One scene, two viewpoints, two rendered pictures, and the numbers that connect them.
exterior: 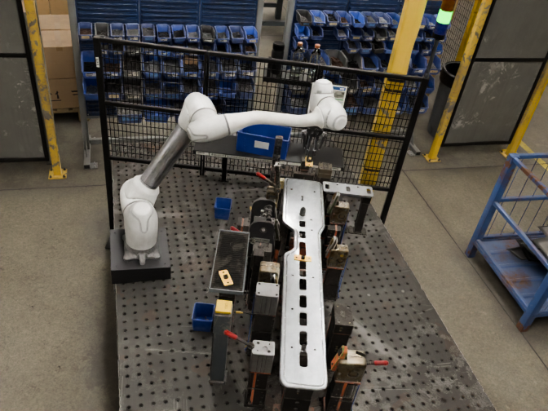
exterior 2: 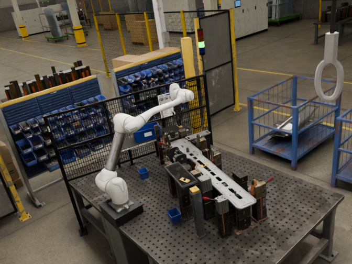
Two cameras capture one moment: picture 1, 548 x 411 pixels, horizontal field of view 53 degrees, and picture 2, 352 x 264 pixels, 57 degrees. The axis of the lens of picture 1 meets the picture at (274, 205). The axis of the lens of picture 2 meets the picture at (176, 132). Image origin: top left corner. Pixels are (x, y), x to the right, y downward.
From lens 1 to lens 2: 1.00 m
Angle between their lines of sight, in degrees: 20
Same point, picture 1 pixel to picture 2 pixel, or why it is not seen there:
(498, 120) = (226, 95)
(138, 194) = (109, 176)
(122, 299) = (128, 231)
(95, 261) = (79, 244)
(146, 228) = (123, 188)
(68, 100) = not seen: hidden behind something
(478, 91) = (212, 85)
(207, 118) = (132, 119)
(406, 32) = (188, 57)
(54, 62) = not seen: outside the picture
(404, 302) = (251, 169)
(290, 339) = (227, 193)
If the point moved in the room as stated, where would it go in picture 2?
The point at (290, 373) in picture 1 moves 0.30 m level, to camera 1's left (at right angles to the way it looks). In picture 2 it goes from (239, 203) to (204, 217)
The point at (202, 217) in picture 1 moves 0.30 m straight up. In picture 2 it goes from (135, 182) to (130, 158)
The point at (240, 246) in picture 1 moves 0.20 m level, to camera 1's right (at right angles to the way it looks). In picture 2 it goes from (179, 167) to (200, 161)
